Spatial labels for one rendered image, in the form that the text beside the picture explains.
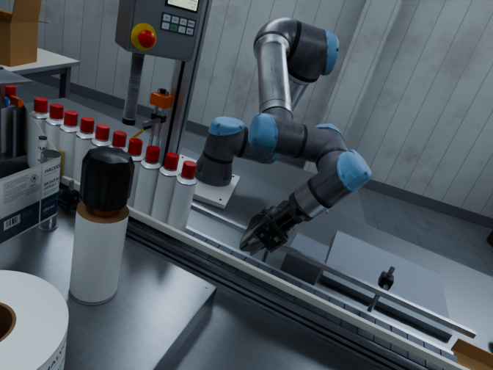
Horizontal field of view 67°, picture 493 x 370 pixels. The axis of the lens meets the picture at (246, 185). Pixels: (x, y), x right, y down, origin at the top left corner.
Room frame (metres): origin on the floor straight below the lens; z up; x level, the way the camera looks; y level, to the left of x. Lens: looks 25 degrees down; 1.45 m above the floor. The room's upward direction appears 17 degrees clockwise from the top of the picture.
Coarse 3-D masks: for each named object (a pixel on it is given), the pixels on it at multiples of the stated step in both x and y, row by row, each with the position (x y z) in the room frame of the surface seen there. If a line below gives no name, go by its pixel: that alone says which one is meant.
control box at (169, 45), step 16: (128, 0) 0.89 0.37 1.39; (144, 0) 0.88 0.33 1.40; (160, 0) 0.90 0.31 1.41; (128, 16) 0.88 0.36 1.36; (144, 16) 0.88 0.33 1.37; (160, 16) 0.91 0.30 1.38; (192, 16) 0.96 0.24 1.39; (128, 32) 0.87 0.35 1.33; (160, 32) 0.91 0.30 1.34; (128, 48) 0.87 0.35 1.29; (144, 48) 0.89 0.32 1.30; (160, 48) 0.92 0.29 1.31; (176, 48) 0.94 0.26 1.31; (192, 48) 0.97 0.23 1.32
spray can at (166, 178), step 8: (168, 160) 0.82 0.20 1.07; (176, 160) 0.83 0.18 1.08; (160, 168) 0.84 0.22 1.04; (168, 168) 0.82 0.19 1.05; (176, 168) 0.84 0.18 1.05; (160, 176) 0.82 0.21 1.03; (168, 176) 0.82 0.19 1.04; (176, 176) 0.83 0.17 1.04; (160, 184) 0.82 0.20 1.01; (168, 184) 0.82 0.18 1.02; (160, 192) 0.82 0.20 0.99; (168, 192) 0.82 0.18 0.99; (160, 200) 0.82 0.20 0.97; (168, 200) 0.82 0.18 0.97; (152, 208) 0.83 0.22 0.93; (160, 208) 0.82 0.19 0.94; (168, 208) 0.82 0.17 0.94; (152, 216) 0.82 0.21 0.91; (160, 216) 0.82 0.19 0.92
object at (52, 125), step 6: (54, 108) 0.91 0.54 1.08; (60, 108) 0.92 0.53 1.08; (54, 114) 0.91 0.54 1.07; (60, 114) 0.92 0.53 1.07; (48, 120) 0.91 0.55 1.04; (54, 120) 0.91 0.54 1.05; (60, 120) 0.92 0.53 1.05; (48, 126) 0.91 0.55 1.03; (54, 126) 0.91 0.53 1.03; (48, 132) 0.91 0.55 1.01; (54, 132) 0.91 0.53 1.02; (48, 138) 0.91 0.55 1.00; (54, 138) 0.91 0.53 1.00; (54, 144) 0.91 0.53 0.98
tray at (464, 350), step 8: (456, 344) 0.76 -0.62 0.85; (464, 344) 0.75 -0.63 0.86; (472, 344) 0.75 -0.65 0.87; (456, 352) 0.75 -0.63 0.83; (464, 352) 0.75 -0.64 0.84; (472, 352) 0.75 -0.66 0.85; (480, 352) 0.74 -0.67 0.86; (488, 352) 0.74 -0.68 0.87; (464, 360) 0.73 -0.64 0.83; (472, 360) 0.74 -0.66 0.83; (480, 360) 0.74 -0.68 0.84; (488, 360) 0.74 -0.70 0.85; (472, 368) 0.71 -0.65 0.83; (480, 368) 0.72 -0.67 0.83; (488, 368) 0.73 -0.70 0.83
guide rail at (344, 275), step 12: (192, 204) 0.85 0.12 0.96; (216, 216) 0.83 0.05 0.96; (240, 228) 0.81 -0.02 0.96; (288, 252) 0.78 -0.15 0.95; (300, 252) 0.78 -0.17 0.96; (312, 264) 0.76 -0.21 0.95; (324, 264) 0.76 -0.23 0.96; (348, 276) 0.74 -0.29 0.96; (372, 288) 0.73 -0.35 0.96; (396, 300) 0.71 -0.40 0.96; (420, 312) 0.70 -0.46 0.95; (432, 312) 0.70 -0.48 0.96; (444, 324) 0.69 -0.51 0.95; (456, 324) 0.68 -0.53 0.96; (468, 336) 0.67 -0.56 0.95
